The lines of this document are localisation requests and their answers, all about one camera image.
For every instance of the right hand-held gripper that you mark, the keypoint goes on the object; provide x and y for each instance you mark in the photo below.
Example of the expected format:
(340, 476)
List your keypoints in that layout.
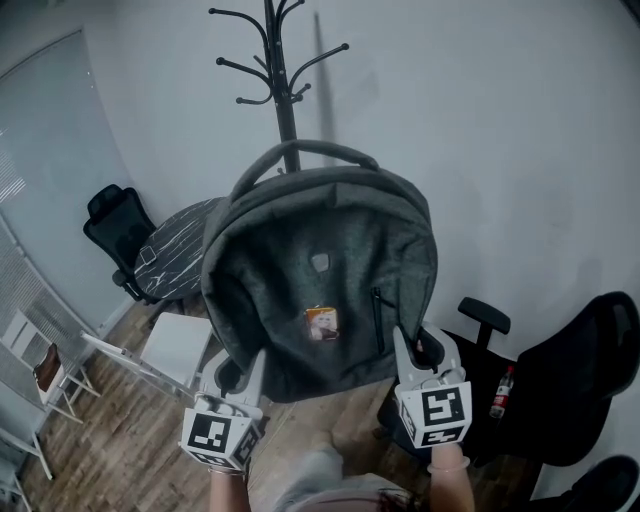
(435, 412)

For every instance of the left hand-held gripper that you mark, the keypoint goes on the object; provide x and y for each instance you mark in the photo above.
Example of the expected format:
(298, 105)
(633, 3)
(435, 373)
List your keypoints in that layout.
(210, 435)

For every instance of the dark grey backpack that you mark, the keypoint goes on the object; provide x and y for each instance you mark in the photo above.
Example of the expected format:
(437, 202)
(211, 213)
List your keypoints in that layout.
(310, 240)

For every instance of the black coat stand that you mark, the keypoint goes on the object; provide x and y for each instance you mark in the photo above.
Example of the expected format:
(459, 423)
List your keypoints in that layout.
(285, 110)

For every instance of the person's left forearm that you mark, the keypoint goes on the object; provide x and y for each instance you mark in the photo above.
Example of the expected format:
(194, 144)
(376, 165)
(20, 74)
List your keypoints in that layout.
(230, 495)

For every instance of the person's right forearm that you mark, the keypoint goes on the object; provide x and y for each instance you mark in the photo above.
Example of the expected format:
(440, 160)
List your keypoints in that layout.
(450, 490)

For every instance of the white folding chair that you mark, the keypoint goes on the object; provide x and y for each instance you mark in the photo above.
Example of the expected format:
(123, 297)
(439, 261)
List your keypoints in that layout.
(175, 345)
(20, 330)

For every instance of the clear bottle with red label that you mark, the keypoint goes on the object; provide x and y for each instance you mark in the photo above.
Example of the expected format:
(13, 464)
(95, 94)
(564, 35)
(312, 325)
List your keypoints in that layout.
(501, 397)

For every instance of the round black marble table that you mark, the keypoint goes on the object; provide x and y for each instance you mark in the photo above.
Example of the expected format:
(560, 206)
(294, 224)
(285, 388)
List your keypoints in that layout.
(175, 250)

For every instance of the person's grey trousers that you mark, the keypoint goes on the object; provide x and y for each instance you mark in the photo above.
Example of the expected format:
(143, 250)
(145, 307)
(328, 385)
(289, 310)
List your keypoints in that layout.
(330, 480)

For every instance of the black padded office chair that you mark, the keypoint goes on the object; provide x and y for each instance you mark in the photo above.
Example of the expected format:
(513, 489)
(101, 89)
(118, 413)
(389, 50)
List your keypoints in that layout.
(565, 380)
(605, 485)

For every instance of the smartphone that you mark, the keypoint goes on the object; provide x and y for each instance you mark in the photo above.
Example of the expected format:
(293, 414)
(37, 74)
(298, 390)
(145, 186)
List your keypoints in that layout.
(147, 255)

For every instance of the black mesh office chair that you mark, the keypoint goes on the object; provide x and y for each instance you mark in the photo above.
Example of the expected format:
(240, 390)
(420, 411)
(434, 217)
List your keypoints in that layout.
(120, 230)

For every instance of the brown leather bag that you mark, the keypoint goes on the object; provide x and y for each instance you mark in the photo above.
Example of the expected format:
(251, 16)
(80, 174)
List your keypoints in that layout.
(49, 370)

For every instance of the white metal stand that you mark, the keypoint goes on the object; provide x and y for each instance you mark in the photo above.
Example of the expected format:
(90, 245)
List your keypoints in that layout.
(30, 450)

